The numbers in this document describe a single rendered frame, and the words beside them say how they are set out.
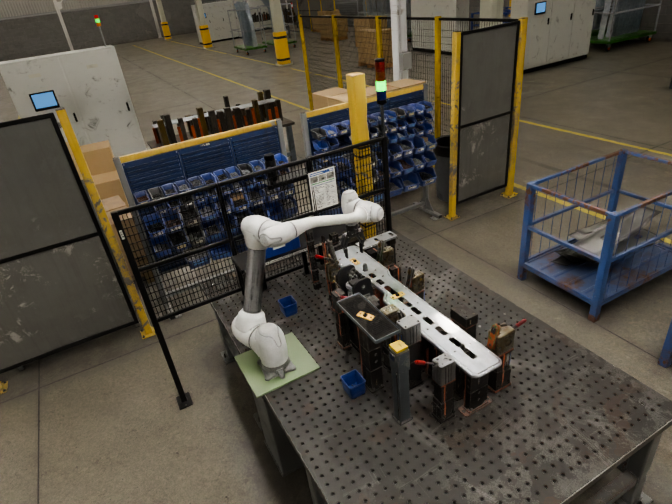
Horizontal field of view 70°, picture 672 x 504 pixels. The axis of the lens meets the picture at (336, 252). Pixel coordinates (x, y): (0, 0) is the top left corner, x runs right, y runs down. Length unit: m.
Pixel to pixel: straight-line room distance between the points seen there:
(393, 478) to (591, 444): 0.88
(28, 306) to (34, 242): 0.54
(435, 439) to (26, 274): 3.20
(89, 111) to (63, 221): 4.84
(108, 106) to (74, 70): 0.67
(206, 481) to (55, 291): 1.96
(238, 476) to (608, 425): 2.07
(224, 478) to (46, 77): 6.83
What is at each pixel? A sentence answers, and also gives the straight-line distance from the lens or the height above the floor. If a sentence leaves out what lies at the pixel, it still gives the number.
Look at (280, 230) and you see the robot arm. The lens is 2.47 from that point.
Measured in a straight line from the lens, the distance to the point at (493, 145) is 5.89.
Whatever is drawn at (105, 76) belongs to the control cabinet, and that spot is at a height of 1.60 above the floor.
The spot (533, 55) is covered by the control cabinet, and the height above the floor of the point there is 0.39.
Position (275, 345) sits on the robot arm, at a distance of 2.63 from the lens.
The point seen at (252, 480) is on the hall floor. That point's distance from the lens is 3.25.
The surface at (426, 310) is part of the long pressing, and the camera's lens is 2.60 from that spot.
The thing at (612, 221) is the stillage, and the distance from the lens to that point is 3.87.
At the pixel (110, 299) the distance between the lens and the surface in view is 4.44.
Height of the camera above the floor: 2.58
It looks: 30 degrees down
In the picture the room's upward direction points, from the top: 7 degrees counter-clockwise
